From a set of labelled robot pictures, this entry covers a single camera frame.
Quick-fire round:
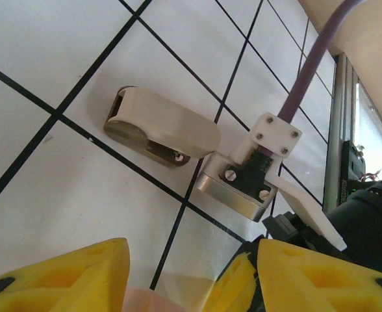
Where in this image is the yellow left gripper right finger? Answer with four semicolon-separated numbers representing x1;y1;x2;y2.
207;239;382;312

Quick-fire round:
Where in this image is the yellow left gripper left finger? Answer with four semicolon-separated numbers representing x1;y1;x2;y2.
0;237;129;312

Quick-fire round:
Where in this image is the pink plastic tray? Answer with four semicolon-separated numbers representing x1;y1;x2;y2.
123;274;220;312

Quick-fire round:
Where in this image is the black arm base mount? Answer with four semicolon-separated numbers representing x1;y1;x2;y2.
340;139;369;199

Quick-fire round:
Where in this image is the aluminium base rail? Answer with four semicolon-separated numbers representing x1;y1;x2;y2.
322;53;363;209

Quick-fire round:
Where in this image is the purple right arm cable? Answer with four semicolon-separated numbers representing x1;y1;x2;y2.
277;0;364;123

